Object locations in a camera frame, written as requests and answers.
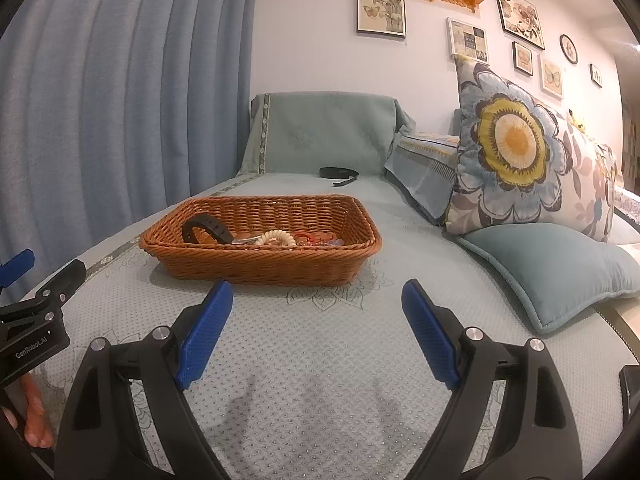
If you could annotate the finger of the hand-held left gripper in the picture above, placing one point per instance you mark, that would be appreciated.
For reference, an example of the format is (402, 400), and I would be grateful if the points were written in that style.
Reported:
(62, 280)
(17, 264)

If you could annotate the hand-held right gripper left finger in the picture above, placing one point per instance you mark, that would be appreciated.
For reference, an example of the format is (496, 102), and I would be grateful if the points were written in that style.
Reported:
(205, 335)

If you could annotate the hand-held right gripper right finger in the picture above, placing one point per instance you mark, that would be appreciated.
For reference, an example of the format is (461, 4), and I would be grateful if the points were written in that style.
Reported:
(432, 335)

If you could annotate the orange wicker basket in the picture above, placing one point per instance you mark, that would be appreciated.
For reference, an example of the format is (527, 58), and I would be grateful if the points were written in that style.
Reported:
(260, 267)

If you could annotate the gold hair clip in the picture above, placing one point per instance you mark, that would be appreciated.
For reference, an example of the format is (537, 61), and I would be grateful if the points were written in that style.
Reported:
(247, 239)

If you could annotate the person's left hand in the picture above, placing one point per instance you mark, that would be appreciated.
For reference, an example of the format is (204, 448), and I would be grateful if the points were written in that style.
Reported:
(36, 410)

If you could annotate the plain teal cushion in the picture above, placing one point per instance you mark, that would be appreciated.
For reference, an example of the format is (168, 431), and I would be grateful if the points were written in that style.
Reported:
(555, 270)

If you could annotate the striped patterned cushion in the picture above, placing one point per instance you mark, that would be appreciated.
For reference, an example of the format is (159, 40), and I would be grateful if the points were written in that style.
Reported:
(425, 165)

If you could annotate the blue curtain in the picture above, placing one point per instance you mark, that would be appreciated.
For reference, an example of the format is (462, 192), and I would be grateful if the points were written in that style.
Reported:
(125, 100)

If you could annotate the large floral pillow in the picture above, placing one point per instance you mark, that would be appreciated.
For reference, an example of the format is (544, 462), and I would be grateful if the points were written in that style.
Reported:
(515, 145)

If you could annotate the yellow plush toy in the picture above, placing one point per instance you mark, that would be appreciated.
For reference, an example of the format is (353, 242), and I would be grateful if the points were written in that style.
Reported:
(576, 120)

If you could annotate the white framed butterfly picture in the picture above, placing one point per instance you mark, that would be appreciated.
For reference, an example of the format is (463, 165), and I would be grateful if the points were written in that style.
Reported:
(551, 77)

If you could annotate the small beige framed picture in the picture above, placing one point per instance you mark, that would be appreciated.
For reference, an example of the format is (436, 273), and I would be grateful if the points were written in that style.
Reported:
(523, 58)

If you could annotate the white framed collage picture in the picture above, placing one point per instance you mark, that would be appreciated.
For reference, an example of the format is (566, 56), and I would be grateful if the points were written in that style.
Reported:
(467, 40)

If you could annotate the tiny black framed picture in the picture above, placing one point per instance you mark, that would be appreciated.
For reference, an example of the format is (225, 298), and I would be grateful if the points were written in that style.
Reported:
(595, 75)

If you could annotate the floral black framed picture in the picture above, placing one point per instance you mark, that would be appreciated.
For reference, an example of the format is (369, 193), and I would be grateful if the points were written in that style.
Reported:
(519, 17)

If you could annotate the large butterfly framed picture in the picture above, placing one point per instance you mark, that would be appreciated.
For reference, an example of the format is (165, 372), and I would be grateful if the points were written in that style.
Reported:
(381, 7)

